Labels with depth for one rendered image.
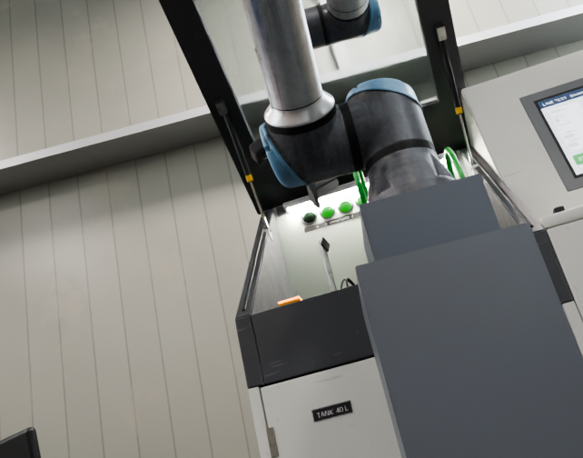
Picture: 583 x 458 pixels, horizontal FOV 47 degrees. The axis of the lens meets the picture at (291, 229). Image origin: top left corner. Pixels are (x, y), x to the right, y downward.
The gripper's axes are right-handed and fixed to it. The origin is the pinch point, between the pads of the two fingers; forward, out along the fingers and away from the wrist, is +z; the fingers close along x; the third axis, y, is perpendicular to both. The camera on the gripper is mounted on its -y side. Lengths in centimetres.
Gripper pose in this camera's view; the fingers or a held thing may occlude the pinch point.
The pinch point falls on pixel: (313, 202)
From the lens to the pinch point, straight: 122.2
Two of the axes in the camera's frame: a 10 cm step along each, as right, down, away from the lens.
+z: 2.1, 8.9, -4.0
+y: 9.7, -2.5, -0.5
